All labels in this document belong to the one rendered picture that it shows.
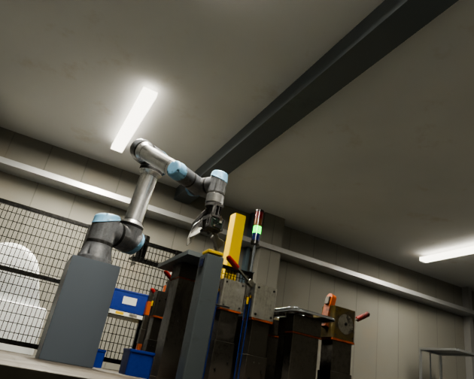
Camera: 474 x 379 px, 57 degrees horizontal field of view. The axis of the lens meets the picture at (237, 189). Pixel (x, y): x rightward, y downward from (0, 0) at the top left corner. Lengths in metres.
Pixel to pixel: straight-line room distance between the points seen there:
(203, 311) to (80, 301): 0.55
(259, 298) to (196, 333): 0.24
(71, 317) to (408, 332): 5.92
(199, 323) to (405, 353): 5.74
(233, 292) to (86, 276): 0.60
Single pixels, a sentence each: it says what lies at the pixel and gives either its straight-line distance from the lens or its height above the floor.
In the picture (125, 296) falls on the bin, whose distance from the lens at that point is 2.87.
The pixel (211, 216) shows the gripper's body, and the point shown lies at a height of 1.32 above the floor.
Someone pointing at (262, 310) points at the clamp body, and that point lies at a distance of 1.55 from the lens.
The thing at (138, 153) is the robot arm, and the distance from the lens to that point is 2.06.
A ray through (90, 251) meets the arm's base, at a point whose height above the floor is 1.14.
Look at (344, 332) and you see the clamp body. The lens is 1.75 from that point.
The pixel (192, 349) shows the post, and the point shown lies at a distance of 1.54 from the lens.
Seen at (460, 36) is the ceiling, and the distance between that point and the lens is 3.07.
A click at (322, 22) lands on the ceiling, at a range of 2.91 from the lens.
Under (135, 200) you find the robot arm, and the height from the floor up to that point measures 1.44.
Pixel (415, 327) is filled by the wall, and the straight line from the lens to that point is 7.32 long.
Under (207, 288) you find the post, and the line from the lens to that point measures 1.56.
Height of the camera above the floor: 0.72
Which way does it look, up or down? 24 degrees up
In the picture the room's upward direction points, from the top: 10 degrees clockwise
